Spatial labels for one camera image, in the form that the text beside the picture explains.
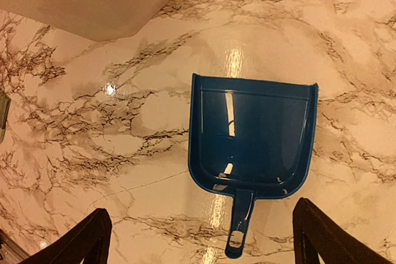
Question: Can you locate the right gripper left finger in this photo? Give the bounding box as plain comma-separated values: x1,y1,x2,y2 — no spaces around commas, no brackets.
22,208,112,264

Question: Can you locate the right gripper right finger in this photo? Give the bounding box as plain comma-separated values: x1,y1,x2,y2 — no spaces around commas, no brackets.
293,198,389,263

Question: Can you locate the blue plastic dustpan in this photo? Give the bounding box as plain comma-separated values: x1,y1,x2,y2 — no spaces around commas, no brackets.
188,74,319,259

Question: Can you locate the green hand brush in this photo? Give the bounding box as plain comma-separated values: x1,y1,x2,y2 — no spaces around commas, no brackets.
0,90,11,143

